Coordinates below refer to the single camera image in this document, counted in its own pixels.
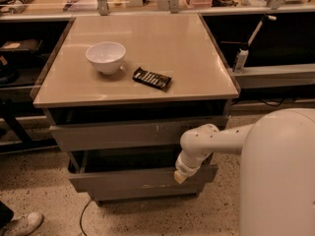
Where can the white ceramic bowl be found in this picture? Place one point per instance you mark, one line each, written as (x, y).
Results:
(106, 57)

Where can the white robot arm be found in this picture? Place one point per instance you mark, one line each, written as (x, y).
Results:
(277, 169)

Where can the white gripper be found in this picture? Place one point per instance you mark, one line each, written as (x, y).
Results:
(185, 169)

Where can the black snack bar wrapper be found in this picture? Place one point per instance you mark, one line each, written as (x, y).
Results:
(151, 79)

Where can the grey drawer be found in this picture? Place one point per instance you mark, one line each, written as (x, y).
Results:
(118, 173)
(128, 134)

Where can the white sneaker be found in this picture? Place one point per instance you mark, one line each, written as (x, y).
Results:
(23, 226)

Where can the white handled tool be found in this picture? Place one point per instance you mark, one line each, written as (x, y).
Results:
(263, 19)

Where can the dark box on shelf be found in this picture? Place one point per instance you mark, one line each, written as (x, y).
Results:
(28, 45)

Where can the grey top drawer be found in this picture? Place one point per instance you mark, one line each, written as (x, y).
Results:
(128, 134)

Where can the grey drawer cabinet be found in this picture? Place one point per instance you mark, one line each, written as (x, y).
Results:
(178, 46)

